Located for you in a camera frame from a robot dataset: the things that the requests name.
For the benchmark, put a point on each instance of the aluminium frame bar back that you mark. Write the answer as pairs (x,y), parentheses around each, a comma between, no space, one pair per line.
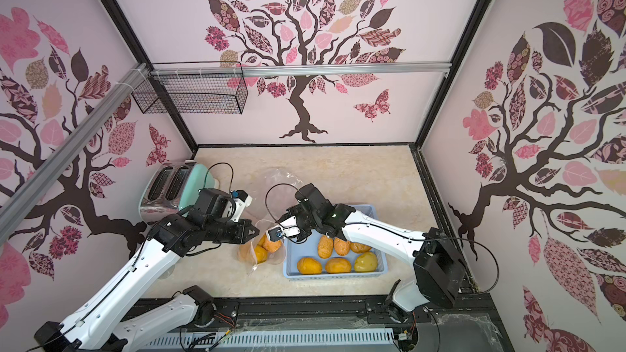
(308,70)

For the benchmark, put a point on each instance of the white vent strip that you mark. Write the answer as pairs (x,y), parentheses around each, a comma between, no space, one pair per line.
(272,340)

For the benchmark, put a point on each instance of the clear zipper bag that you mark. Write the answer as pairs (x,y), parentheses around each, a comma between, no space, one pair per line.
(273,191)

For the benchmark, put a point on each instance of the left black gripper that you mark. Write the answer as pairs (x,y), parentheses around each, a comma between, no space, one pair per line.
(241,237)

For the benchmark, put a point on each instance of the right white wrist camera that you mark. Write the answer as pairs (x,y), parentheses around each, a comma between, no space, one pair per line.
(279,233)

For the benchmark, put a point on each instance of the mint green toaster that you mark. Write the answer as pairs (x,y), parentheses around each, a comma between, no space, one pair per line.
(174,186)

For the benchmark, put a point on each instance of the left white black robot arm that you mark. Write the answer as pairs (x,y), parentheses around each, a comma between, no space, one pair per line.
(100,324)

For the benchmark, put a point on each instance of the light blue plastic basket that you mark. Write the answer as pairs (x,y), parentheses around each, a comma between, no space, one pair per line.
(309,249)

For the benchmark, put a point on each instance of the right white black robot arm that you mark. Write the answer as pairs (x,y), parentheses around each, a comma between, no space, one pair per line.
(439,267)

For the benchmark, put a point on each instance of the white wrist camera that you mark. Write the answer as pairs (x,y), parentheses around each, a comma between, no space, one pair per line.
(242,200)
(279,233)

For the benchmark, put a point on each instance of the aluminium frame bar left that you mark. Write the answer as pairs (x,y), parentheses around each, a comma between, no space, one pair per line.
(19,205)

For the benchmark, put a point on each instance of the black wire basket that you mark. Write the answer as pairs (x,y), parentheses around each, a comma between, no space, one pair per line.
(204,87)

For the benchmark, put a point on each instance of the yellow green potato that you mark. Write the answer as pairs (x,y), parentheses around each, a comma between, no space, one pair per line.
(366,262)

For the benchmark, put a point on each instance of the aluminium frame bar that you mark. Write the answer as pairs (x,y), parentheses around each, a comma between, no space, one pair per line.
(308,70)
(19,205)

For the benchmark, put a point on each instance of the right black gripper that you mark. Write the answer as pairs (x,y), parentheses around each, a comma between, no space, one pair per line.
(295,225)

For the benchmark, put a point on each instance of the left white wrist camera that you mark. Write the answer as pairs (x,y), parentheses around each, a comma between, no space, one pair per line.
(242,200)

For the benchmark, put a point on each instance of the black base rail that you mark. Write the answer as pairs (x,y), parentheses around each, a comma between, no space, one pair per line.
(473,325)

